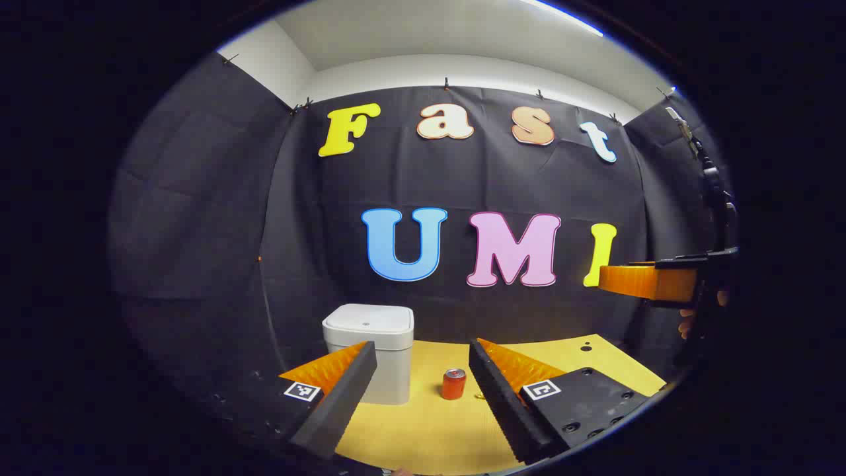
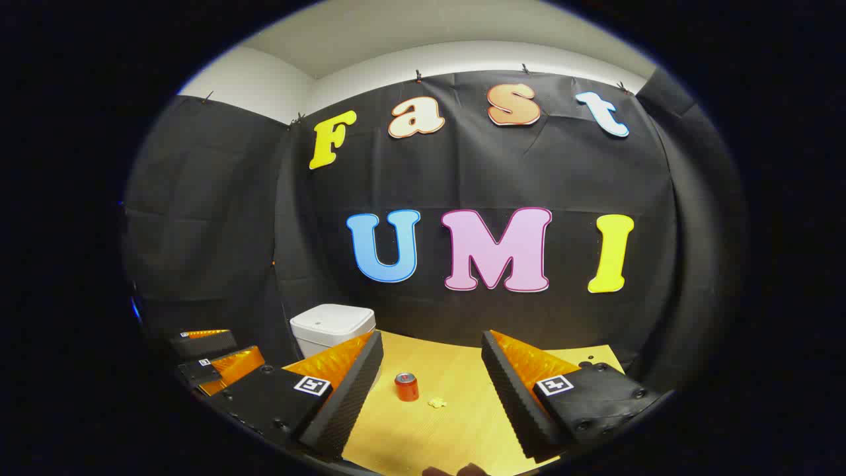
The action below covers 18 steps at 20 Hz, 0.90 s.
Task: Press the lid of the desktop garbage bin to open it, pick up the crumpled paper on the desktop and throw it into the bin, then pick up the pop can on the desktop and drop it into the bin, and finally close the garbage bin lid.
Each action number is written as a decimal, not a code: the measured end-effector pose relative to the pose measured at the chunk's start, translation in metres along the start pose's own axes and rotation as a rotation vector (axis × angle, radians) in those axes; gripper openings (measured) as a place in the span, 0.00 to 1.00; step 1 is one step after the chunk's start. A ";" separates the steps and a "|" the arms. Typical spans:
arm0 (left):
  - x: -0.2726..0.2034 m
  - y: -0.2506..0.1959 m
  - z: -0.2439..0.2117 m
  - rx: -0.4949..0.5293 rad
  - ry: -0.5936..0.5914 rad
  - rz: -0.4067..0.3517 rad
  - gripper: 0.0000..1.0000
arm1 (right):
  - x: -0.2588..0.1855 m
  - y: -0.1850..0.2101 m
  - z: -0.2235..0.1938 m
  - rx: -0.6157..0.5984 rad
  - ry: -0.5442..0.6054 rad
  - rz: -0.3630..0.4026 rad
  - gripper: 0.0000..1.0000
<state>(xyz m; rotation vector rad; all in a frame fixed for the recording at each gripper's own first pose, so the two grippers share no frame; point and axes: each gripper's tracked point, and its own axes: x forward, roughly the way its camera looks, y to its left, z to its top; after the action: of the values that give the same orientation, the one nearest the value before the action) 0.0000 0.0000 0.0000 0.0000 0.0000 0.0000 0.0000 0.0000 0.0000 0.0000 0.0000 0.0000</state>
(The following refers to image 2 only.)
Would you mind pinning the wooden desktop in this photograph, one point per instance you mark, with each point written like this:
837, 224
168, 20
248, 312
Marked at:
429, 436

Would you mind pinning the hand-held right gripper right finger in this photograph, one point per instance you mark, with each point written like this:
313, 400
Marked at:
512, 396

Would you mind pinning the white desktop garbage bin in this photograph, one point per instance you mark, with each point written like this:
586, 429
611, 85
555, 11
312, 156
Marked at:
330, 327

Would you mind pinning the red pop can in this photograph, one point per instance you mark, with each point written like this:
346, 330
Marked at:
407, 389

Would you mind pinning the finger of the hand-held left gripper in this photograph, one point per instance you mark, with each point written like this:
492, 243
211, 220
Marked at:
208, 344
228, 370

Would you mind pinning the yellow paper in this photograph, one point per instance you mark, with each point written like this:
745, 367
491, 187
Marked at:
437, 402

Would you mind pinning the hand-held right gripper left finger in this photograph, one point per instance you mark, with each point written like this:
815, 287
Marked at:
347, 396

